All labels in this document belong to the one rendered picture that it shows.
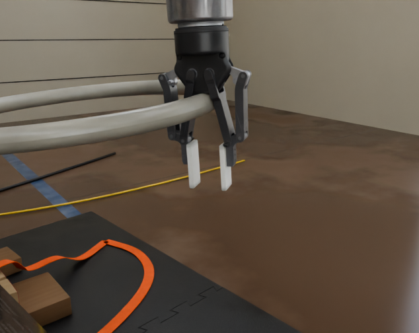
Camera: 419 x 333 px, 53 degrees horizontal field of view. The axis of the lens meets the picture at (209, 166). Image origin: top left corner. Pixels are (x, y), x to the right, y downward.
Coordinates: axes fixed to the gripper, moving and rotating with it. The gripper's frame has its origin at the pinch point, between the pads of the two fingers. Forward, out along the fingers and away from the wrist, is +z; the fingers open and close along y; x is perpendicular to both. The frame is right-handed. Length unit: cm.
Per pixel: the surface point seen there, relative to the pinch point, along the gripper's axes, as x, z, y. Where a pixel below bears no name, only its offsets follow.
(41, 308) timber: -46, 74, 87
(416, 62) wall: -454, 24, -73
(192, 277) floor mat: -95, 85, 47
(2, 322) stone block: 20.9, 17.3, 24.1
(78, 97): -18.0, -7.9, 35.3
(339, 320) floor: -88, 90, -17
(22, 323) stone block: 17.0, 20.6, 25.0
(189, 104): 6.6, -10.5, -0.2
